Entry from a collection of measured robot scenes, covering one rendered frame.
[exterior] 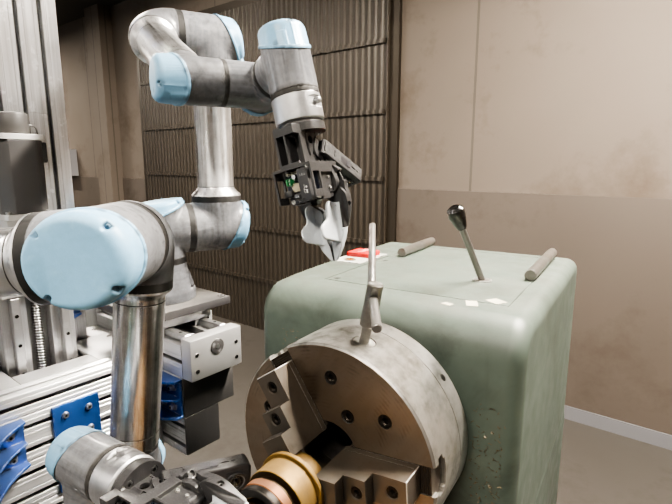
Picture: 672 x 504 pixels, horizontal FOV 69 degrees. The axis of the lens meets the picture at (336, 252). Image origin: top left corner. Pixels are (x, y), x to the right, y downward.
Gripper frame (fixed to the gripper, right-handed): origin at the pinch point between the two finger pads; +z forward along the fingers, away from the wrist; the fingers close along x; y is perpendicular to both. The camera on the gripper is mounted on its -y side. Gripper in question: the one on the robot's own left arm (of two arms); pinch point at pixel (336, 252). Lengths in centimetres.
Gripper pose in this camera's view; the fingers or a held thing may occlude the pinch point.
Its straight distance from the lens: 77.4
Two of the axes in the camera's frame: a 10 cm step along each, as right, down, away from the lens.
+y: -5.3, 1.5, -8.3
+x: 8.2, -1.5, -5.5
